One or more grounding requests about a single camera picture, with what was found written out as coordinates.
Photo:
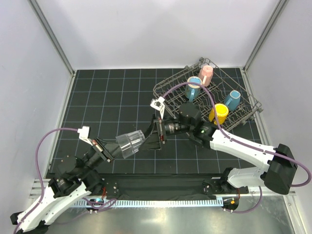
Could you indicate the left aluminium frame post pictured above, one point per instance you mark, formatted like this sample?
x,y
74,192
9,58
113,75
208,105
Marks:
x,y
51,35

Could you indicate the clear drinking glass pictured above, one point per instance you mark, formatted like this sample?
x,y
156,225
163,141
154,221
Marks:
x,y
130,143

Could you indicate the blue floral mug white inside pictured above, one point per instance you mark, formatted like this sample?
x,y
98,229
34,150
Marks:
x,y
232,100

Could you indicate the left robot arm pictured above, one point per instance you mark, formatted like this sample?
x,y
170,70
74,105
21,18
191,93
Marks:
x,y
75,178

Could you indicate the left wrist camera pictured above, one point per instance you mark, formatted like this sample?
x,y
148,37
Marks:
x,y
84,135

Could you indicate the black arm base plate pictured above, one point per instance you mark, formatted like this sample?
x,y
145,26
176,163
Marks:
x,y
166,186

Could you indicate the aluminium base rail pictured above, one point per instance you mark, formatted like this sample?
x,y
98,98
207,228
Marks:
x,y
36,188

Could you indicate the pink faceted mug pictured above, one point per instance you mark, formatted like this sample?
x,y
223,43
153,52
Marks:
x,y
206,74

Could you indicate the white slotted cable duct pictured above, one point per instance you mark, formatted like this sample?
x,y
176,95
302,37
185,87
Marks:
x,y
218,202

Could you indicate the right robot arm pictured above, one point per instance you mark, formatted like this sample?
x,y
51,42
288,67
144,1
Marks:
x,y
272,167

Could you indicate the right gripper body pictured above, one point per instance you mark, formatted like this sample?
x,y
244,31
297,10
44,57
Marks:
x,y
173,126

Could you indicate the aluminium frame post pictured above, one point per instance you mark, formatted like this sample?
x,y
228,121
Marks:
x,y
279,8
51,35

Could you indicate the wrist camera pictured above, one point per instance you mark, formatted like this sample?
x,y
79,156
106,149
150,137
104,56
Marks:
x,y
158,104
84,135

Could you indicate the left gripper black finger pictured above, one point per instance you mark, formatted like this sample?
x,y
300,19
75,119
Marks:
x,y
113,154
107,145

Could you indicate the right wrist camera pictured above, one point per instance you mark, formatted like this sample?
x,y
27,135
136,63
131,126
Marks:
x,y
158,104

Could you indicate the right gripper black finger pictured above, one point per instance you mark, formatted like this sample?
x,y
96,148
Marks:
x,y
151,133
152,142

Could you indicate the black grid cutting mat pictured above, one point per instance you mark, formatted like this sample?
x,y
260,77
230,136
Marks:
x,y
115,102

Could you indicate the yellow mug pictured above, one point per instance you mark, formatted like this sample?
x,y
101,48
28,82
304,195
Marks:
x,y
220,111

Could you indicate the right aluminium frame post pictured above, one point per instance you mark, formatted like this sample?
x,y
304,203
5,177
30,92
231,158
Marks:
x,y
279,8

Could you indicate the grey wire dish rack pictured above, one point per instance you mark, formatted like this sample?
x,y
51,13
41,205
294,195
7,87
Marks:
x,y
224,81

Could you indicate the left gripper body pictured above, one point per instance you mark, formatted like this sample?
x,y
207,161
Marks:
x,y
94,157

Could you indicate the blue mug orange inside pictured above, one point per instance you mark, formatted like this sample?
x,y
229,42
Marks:
x,y
192,90

